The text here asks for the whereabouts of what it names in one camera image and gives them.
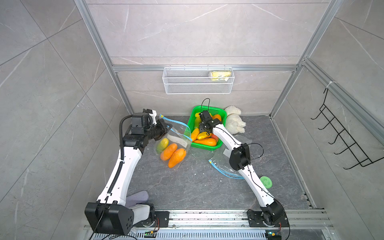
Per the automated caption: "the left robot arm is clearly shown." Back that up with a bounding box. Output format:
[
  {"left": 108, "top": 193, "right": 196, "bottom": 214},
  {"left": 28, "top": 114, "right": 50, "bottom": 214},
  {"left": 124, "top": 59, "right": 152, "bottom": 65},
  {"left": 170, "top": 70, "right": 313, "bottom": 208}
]
[{"left": 85, "top": 109, "right": 172, "bottom": 236}]

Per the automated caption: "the black wall hook rack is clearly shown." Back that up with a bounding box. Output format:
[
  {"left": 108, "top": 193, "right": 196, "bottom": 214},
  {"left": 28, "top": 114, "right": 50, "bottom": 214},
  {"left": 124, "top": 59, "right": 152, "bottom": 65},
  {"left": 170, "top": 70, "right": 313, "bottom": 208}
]
[{"left": 311, "top": 88, "right": 384, "bottom": 170}]

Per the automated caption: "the red mango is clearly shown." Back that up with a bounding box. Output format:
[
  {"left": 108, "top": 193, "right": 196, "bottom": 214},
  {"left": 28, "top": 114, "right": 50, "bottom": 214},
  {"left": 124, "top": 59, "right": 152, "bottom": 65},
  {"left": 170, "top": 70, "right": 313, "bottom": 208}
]
[{"left": 211, "top": 134, "right": 219, "bottom": 142}]

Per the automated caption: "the white wire wall basket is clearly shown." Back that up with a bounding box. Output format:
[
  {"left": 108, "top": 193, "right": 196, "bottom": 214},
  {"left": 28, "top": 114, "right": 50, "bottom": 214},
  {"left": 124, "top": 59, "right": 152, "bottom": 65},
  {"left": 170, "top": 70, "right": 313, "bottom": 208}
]
[{"left": 162, "top": 66, "right": 235, "bottom": 95}]

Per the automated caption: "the white plush toy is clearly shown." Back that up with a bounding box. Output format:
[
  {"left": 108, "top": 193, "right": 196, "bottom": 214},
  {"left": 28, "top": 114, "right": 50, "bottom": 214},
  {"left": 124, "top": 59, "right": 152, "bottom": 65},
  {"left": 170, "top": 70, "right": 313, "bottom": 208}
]
[{"left": 225, "top": 106, "right": 246, "bottom": 135}]

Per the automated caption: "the yellow orange mango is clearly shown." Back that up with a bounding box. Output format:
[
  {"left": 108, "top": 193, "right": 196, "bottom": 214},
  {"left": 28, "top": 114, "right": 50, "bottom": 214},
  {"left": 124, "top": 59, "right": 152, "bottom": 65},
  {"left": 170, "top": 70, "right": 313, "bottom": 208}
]
[{"left": 197, "top": 132, "right": 212, "bottom": 140}]

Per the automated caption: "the green plastic basket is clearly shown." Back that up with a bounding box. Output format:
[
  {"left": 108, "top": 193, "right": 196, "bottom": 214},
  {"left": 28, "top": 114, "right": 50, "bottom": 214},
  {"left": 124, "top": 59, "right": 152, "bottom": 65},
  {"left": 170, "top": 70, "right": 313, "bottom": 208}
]
[{"left": 188, "top": 105, "right": 227, "bottom": 151}]

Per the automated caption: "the metal base rail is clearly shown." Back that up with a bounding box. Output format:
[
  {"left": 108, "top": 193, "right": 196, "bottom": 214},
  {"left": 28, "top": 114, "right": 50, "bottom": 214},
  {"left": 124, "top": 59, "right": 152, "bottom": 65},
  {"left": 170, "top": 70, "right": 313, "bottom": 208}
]
[{"left": 84, "top": 209, "right": 339, "bottom": 240}]

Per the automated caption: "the grey purple cloth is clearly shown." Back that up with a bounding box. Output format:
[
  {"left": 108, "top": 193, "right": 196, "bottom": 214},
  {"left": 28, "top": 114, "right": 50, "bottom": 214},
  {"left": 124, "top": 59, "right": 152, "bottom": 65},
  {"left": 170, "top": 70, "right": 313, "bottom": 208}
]
[{"left": 125, "top": 191, "right": 149, "bottom": 208}]

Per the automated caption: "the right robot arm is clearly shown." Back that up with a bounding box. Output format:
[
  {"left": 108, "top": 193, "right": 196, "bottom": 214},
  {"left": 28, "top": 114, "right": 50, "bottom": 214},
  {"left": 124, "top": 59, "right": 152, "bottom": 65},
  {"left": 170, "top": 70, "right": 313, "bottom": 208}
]
[{"left": 199, "top": 109, "right": 287, "bottom": 227}]

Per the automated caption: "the yellow sponge in wire basket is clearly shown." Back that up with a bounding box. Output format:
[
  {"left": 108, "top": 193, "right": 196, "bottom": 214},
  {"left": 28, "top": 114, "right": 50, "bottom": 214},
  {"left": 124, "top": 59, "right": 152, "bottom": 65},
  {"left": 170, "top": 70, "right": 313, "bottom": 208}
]
[{"left": 209, "top": 71, "right": 232, "bottom": 82}]

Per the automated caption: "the green round disc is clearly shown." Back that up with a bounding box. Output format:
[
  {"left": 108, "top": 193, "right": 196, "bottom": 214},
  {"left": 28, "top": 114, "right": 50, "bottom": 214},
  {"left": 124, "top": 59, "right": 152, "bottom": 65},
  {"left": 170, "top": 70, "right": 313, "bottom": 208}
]
[{"left": 260, "top": 176, "right": 273, "bottom": 189}]

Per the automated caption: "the clear zip-top bag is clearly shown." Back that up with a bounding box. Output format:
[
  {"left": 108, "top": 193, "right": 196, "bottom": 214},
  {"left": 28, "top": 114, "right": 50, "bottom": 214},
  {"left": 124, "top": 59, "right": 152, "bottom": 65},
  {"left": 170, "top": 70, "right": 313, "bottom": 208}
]
[
  {"left": 154, "top": 115, "right": 192, "bottom": 170},
  {"left": 209, "top": 144, "right": 244, "bottom": 180}
]

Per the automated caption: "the orange mango at basket front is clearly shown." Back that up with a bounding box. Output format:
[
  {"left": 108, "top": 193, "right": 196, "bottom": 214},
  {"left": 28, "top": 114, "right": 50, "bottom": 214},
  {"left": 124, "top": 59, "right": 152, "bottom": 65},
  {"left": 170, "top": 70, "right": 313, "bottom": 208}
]
[{"left": 194, "top": 138, "right": 217, "bottom": 147}]

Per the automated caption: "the green yellow mango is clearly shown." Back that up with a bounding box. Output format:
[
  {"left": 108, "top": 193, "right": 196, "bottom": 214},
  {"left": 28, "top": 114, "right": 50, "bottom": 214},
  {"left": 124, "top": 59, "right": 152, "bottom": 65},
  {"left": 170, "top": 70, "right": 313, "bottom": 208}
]
[{"left": 156, "top": 138, "right": 169, "bottom": 154}]

